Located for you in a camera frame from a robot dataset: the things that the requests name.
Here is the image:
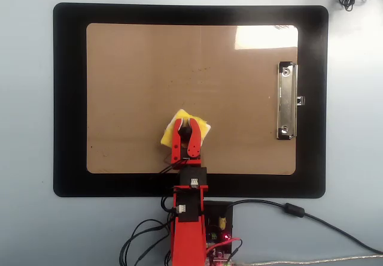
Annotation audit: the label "metal clipboard clip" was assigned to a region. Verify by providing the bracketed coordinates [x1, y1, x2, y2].
[275, 61, 306, 141]

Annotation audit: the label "controller circuit board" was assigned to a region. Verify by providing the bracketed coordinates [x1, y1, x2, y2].
[206, 213, 234, 266]

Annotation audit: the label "grey and black cables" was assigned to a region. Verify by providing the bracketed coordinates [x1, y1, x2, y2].
[233, 253, 383, 266]

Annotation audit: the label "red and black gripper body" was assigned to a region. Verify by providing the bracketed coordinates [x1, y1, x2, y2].
[171, 144, 200, 168]

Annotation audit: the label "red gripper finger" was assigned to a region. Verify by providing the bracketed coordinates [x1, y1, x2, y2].
[171, 118, 183, 162]
[187, 118, 202, 160]

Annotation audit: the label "yellow white sponge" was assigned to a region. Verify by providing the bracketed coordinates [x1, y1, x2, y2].
[160, 108, 212, 150]

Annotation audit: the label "brown clipboard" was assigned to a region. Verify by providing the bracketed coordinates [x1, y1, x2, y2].
[86, 23, 299, 176]

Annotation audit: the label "pink red wire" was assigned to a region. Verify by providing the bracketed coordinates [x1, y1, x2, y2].
[206, 237, 244, 261]

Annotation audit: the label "black mat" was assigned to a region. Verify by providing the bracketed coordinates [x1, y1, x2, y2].
[53, 2, 329, 198]

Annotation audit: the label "black power cable with ferrite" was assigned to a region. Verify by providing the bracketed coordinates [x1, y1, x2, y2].
[224, 199, 383, 255]

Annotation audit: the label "thin black servo wires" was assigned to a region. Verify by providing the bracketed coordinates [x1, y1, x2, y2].
[118, 164, 183, 266]

